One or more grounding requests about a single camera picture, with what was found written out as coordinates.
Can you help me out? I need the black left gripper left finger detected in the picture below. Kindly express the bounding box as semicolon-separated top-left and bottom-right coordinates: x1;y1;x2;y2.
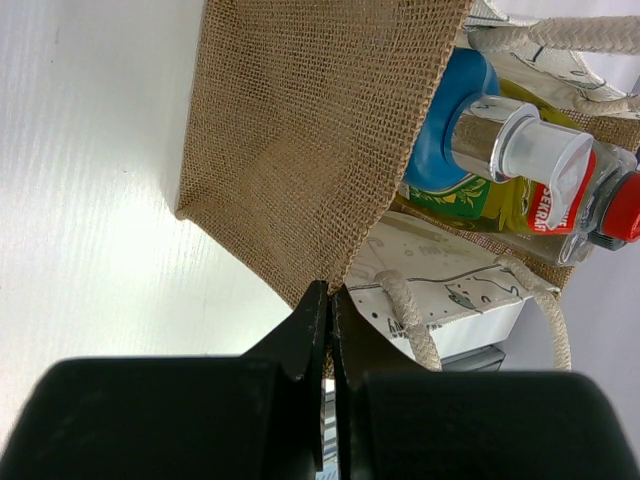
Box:
1;281;328;479

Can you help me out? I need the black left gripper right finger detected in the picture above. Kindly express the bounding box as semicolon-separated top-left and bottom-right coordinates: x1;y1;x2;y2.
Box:
331;291;639;479

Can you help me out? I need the clear bottle grey cap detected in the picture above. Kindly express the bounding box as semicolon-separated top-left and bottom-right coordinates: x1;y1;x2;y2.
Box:
499;144;636;269

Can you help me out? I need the blue orange pump bottle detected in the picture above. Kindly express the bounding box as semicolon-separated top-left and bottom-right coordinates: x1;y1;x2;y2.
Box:
404;48;593;197

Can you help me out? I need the yellow bottle red cap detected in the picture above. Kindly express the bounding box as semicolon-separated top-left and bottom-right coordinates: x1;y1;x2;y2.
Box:
396;80;639;242

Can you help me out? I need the jute canvas tote bag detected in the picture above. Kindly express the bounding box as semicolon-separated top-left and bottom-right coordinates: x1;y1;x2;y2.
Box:
174;0;640;374

